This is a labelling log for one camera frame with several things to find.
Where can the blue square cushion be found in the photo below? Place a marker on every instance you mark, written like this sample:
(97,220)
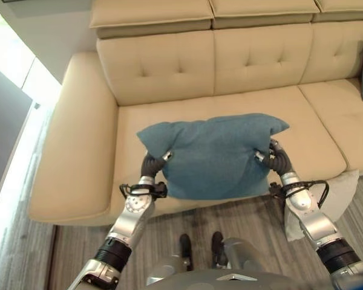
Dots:
(213,155)

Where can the white cushion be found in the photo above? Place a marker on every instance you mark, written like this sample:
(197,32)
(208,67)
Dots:
(338,193)

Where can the left dark robot foot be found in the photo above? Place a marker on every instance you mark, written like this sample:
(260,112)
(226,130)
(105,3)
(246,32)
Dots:
(186,247)

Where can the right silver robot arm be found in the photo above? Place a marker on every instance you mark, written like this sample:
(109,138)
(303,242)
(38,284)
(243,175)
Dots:
(317,226)

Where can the cream leather sofa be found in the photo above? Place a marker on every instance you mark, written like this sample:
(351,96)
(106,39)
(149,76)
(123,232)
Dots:
(199,99)

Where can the robot torso and legs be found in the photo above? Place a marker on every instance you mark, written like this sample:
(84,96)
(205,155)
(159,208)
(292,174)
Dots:
(217,272)

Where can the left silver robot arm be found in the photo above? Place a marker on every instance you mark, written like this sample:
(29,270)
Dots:
(121,232)

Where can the dark robot foot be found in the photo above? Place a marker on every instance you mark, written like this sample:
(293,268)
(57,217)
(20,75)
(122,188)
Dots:
(217,246)
(186,247)

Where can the right dark robot foot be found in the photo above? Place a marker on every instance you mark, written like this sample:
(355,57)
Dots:
(217,246)

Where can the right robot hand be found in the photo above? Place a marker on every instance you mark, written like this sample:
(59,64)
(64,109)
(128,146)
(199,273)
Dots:
(279,161)

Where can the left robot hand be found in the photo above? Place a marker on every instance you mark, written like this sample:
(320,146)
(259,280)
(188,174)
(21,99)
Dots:
(151,165)

